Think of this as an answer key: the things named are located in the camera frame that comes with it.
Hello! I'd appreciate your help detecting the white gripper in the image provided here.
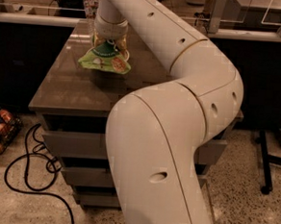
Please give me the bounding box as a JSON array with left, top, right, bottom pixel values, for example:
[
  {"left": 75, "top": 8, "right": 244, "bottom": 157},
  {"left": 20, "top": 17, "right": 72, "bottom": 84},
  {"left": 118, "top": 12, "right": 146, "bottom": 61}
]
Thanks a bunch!
[{"left": 92, "top": 0, "right": 128, "bottom": 51}]

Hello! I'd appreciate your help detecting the green rice chip bag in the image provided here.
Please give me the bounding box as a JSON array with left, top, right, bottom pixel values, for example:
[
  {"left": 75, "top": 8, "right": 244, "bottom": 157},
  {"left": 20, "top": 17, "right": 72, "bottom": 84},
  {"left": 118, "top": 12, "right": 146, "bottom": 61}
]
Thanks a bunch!
[{"left": 78, "top": 39, "right": 131, "bottom": 74}]

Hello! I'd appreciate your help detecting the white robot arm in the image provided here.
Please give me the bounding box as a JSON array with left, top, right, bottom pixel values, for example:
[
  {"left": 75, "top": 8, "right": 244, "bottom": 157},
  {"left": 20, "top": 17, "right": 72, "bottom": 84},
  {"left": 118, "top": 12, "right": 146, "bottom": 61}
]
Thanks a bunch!
[{"left": 106, "top": 0, "right": 243, "bottom": 224}]

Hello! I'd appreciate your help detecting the clear plastic water bottle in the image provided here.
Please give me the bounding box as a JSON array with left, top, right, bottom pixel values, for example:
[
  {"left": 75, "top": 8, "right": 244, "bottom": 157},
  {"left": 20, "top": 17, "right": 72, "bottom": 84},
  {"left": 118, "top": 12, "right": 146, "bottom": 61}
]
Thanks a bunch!
[{"left": 83, "top": 0, "right": 99, "bottom": 19}]

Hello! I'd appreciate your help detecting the grey drawer cabinet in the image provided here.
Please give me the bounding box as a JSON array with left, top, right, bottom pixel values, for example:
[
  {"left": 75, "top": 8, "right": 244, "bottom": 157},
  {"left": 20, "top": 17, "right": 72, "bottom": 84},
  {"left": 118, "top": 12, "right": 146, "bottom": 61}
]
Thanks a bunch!
[{"left": 21, "top": 15, "right": 250, "bottom": 219}]

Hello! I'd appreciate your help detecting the bottom grey drawer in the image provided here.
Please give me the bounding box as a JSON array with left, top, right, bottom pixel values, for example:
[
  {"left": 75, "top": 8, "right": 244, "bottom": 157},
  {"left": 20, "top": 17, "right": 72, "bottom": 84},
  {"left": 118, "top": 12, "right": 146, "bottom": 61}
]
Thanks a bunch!
[{"left": 74, "top": 190, "right": 120, "bottom": 209}]

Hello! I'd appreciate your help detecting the black stand leg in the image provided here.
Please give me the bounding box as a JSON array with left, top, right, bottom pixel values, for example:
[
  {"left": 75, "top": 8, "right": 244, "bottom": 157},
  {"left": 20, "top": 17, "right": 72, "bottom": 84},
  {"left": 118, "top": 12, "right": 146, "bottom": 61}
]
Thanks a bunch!
[{"left": 258, "top": 130, "right": 281, "bottom": 195}]

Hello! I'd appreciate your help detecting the black floor cable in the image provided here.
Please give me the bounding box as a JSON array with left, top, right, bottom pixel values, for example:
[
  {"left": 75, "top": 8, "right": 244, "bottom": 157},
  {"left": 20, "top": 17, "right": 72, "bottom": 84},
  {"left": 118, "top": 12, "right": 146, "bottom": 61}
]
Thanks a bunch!
[{"left": 0, "top": 121, "right": 84, "bottom": 224}]

